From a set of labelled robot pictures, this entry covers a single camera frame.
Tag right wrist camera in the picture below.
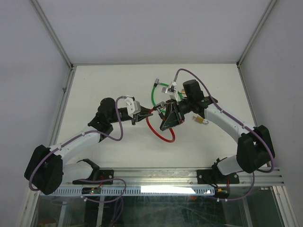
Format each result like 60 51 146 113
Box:
160 81 182 101

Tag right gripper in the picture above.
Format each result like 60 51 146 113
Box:
160 97 193 131

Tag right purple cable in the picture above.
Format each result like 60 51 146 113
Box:
174 68 276 201

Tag silver keys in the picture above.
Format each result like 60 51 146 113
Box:
159 102 169 113

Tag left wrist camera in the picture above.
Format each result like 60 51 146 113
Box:
125 96 141 117

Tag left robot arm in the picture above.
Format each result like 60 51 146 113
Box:
24 96 152 195

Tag green cable lock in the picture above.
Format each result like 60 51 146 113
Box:
151 79 169 105

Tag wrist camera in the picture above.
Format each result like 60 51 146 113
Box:
160 81 182 101
125 96 141 117

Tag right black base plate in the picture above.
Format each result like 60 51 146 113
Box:
196 169 240 185

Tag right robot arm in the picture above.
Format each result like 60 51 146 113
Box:
157 79 275 185

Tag red cable lock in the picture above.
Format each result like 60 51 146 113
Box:
145 101 176 143

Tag brass padlock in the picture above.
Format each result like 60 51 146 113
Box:
192 116 209 124

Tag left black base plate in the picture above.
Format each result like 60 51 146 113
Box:
72 169 114 185

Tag white slotted cable duct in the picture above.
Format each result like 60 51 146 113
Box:
51 185 215 197

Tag aluminium front rail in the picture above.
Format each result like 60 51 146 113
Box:
29 166 285 189

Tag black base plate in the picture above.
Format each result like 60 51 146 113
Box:
196 169 240 185
72 169 114 185

